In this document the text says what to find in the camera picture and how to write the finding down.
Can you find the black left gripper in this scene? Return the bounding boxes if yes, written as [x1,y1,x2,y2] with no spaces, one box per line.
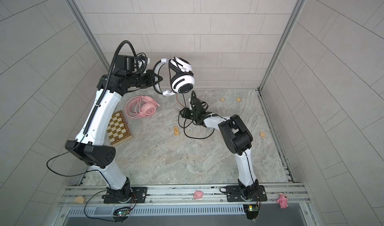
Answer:
[125,70,164,89]

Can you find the pink pig toy centre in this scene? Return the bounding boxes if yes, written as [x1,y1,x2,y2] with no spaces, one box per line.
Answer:
[193,190,204,200]

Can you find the left circuit board with led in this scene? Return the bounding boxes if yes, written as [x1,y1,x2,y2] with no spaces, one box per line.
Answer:
[113,207,131,222]

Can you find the pink pig toy right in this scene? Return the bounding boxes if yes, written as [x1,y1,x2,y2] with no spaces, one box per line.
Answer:
[277,193,289,209]

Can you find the circuit board with led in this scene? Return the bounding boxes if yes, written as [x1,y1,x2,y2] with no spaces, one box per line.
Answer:
[113,207,131,222]
[243,205,260,220]

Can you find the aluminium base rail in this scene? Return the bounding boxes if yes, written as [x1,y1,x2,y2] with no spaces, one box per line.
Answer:
[53,183,319,226]

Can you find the wooden folding chess board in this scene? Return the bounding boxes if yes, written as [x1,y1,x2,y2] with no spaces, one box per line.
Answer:
[107,111,133,147]

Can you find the small printed wooden block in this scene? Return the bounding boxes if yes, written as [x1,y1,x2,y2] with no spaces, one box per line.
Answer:
[174,127,180,136]

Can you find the white black headphones with cable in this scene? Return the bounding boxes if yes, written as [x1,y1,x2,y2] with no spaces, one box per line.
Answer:
[153,57,195,96]

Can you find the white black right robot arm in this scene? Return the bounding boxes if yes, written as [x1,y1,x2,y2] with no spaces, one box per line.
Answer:
[179,90,267,202]

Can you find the beige wooden piece on rail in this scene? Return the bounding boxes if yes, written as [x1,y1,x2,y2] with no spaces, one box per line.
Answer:
[74,196,86,204]

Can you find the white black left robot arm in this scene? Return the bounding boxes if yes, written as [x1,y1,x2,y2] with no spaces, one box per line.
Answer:
[65,40,162,203]

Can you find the right circuit board with led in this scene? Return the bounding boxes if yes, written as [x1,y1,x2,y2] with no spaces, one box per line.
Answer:
[243,205,260,220]

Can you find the pink headphones with cable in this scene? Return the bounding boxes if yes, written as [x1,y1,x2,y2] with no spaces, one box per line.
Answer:
[125,96,159,119]

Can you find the pink pig toy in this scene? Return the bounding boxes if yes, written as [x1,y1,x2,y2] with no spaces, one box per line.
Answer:
[277,193,289,209]
[193,190,204,200]

